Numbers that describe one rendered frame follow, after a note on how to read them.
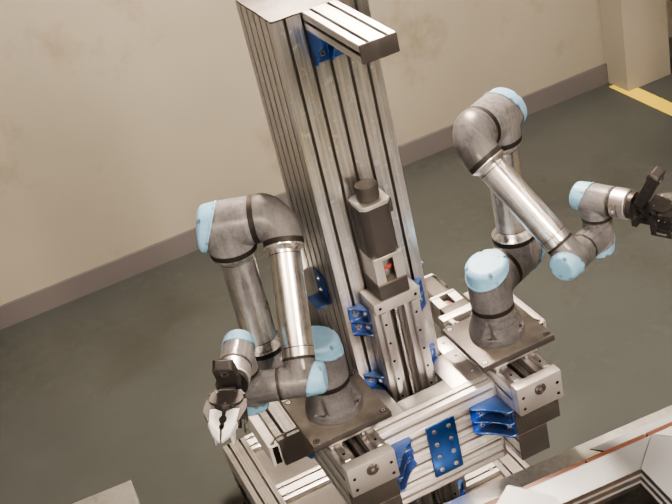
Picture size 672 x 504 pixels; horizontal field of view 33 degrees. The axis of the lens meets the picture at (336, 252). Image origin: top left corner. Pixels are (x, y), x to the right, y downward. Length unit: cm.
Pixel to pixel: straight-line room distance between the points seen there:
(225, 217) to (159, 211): 327
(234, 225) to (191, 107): 316
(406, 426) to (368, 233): 54
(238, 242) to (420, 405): 74
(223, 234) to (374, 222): 41
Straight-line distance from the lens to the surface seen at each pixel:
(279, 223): 260
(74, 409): 516
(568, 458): 323
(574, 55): 672
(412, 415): 303
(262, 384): 257
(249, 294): 273
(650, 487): 291
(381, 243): 285
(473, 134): 277
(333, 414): 290
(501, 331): 303
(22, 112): 556
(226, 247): 265
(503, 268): 296
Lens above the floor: 287
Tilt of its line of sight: 30 degrees down
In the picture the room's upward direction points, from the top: 14 degrees counter-clockwise
